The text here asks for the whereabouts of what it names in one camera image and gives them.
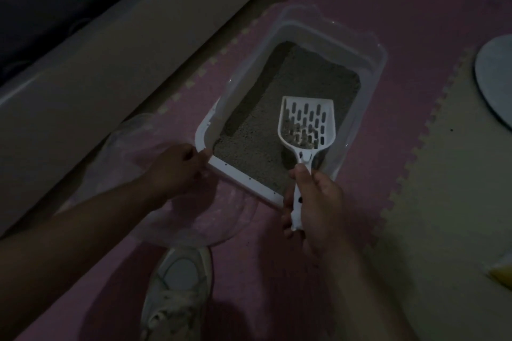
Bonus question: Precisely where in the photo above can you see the person's right hand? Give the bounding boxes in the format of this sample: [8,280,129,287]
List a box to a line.
[281,164,349,257]

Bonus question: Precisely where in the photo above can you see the person's left hand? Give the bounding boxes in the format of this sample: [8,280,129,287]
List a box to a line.
[140,143,213,201]

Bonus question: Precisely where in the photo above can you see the clear plastic bag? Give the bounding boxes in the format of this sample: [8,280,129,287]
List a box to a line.
[60,112,261,249]

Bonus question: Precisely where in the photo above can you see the white slotted litter scoop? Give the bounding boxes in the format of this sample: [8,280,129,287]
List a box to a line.
[277,96,335,232]

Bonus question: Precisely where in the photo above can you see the white cat litter tray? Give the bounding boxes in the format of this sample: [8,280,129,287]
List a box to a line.
[195,4,388,209]

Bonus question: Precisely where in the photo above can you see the person's right forearm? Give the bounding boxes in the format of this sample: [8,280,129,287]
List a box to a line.
[316,232,421,341]

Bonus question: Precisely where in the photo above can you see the person's left forearm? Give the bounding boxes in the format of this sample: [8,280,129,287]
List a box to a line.
[0,176,169,341]

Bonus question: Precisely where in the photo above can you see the white sneaker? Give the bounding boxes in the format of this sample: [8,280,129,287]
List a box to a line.
[140,247,213,341]

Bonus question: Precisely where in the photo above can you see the yellow plastic bag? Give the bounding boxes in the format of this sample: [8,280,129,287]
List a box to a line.
[486,256,512,288]

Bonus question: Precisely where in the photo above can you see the pink foam floor mat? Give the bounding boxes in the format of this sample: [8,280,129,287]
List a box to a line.
[15,0,512,341]

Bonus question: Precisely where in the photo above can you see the mattress with pink floral sheet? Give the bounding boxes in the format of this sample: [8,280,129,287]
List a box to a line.
[0,0,189,88]

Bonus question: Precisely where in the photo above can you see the white standing fan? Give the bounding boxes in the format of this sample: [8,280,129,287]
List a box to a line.
[475,34,512,129]

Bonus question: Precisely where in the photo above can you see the white bed frame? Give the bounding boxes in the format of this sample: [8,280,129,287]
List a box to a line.
[0,0,301,238]

